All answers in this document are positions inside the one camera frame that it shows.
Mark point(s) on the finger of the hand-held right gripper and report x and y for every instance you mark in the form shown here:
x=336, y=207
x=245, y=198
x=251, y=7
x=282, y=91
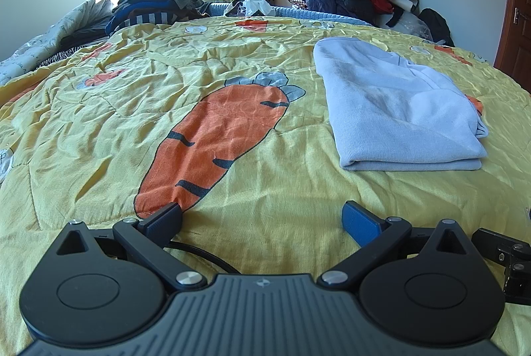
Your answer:
x=508, y=246

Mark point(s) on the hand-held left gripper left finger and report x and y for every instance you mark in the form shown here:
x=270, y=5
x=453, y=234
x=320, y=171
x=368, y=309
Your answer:
x=165, y=220

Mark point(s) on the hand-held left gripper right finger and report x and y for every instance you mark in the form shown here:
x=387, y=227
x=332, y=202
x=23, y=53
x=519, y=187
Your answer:
x=361, y=224

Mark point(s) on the lavender knit sweater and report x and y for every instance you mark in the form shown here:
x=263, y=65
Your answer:
x=390, y=107

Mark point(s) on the pile of dark folded clothes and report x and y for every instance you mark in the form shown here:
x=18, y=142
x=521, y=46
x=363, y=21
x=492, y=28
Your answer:
x=153, y=5

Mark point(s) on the yellow carrot print blanket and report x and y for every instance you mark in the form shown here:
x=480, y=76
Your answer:
x=124, y=111

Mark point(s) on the clear plastic bag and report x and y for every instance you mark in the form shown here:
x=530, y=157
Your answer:
x=410, y=26

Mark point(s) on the black bag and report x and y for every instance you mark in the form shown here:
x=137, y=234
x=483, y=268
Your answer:
x=437, y=26

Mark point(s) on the blue knitted blanket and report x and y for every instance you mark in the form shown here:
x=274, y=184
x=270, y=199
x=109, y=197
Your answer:
x=323, y=14

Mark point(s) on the white printed quilt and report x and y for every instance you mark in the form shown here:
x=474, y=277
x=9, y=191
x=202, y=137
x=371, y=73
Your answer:
x=49, y=36

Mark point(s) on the navy puffer jacket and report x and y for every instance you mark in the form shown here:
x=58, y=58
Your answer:
x=332, y=1

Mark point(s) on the white crumpled plastic bag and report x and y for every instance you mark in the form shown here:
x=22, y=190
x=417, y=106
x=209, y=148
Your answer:
x=253, y=5

